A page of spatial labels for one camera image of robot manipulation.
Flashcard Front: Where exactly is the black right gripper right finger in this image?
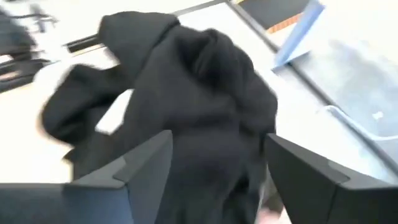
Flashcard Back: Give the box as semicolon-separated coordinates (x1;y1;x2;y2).
265;133;398;224

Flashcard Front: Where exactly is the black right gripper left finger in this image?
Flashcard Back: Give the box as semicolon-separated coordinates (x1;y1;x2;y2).
0;129;174;224

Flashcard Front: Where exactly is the black garment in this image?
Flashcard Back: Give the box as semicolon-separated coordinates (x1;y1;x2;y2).
39;11;285;224

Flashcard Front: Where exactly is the white plastic bin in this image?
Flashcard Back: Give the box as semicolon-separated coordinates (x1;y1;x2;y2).
322;105;398;179

